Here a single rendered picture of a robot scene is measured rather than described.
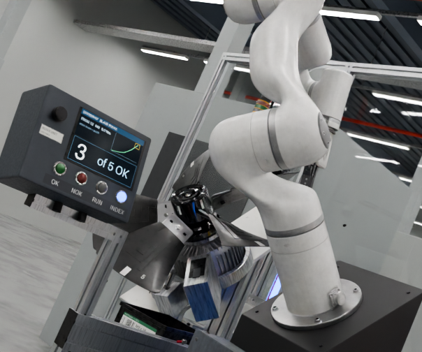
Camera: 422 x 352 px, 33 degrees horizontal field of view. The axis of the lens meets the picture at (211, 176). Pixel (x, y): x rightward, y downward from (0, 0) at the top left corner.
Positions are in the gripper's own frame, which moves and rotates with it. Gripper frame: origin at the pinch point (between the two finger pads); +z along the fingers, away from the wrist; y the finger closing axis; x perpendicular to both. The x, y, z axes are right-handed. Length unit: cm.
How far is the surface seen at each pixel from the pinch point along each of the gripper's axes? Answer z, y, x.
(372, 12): -280, 706, 180
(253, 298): 45, 90, 34
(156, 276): 36.5, -4.8, 33.1
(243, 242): 20.2, -4.2, 11.2
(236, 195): 7.8, 24.8, 28.1
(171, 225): 22.4, 8.1, 39.1
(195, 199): 12.7, 9.3, 34.3
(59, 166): 14, -76, 25
